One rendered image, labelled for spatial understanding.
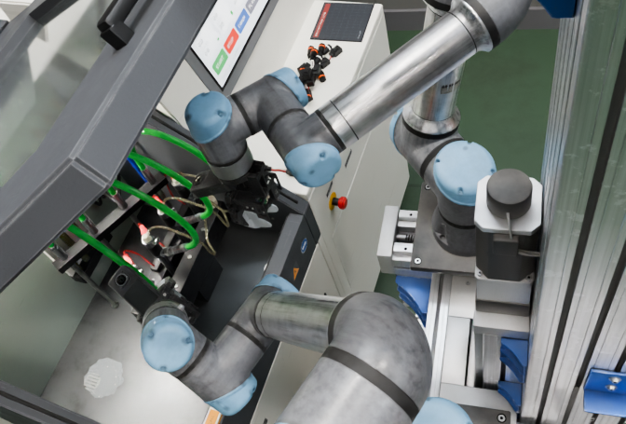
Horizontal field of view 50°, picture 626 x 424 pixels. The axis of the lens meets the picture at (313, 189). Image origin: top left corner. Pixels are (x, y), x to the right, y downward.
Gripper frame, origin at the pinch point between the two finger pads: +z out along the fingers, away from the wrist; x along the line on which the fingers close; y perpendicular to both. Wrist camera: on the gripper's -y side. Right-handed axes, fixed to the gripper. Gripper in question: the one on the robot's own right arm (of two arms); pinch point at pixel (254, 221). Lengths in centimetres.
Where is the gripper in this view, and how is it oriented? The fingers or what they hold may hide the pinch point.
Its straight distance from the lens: 133.1
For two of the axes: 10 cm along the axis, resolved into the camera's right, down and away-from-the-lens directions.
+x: 3.2, -8.2, 4.8
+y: 9.2, 1.6, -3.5
